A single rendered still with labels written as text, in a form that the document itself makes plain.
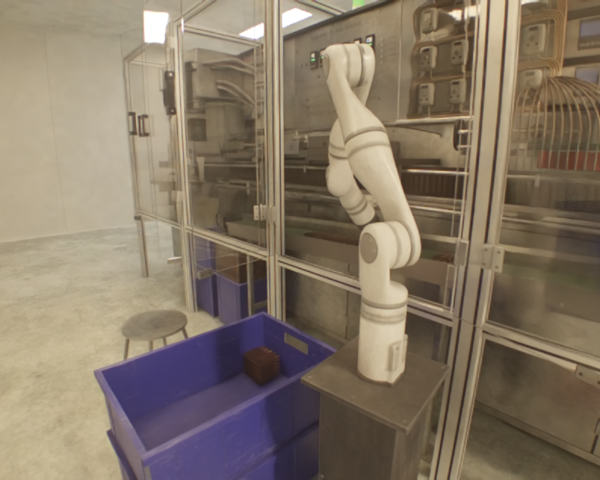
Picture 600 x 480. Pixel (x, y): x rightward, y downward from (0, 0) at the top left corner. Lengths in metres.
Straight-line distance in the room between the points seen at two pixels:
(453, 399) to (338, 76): 0.91
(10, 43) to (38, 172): 1.60
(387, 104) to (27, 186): 4.82
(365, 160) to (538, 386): 0.99
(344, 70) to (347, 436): 0.78
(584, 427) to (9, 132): 5.83
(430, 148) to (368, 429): 1.13
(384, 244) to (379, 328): 0.17
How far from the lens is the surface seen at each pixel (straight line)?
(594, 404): 1.40
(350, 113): 0.76
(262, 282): 2.06
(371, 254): 0.67
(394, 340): 0.73
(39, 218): 5.69
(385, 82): 1.80
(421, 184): 1.27
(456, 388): 1.13
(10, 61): 5.77
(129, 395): 1.22
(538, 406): 1.45
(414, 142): 1.60
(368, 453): 0.83
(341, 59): 0.83
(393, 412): 0.72
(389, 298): 0.68
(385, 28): 1.87
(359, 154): 0.72
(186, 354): 1.23
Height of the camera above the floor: 1.00
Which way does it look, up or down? 13 degrees down
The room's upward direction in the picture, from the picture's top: straight up
